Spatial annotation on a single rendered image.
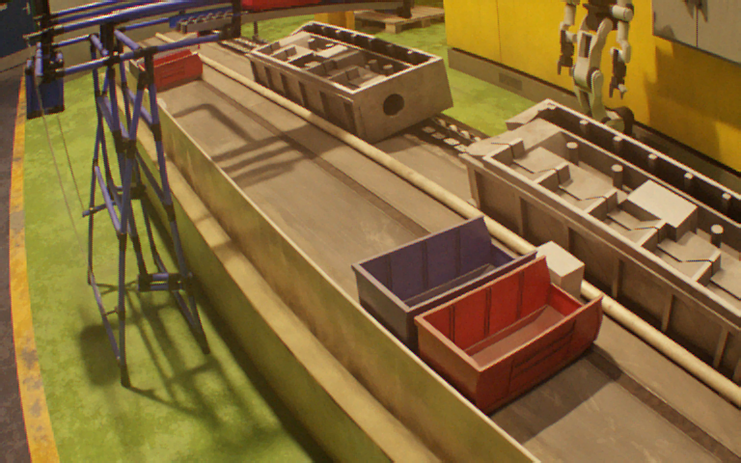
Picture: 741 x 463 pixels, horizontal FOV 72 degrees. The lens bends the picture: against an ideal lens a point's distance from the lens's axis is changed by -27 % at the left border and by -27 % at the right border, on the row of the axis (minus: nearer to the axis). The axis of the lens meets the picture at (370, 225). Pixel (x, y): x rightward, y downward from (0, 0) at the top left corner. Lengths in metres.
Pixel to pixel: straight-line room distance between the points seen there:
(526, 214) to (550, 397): 0.55
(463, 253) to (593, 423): 0.55
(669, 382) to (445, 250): 0.62
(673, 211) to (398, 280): 0.65
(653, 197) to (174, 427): 1.74
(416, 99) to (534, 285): 1.06
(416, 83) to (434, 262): 0.92
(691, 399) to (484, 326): 0.51
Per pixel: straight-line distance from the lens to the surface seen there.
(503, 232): 1.64
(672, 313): 1.34
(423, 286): 1.44
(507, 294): 1.30
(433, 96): 2.28
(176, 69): 3.33
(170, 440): 2.27
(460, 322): 1.24
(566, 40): 3.77
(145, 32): 8.44
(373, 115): 2.17
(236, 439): 2.22
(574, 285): 1.42
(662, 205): 1.44
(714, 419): 1.25
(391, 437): 1.37
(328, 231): 1.74
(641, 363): 1.33
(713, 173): 3.93
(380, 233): 1.70
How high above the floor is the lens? 1.61
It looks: 30 degrees down
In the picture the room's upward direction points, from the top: 4 degrees counter-clockwise
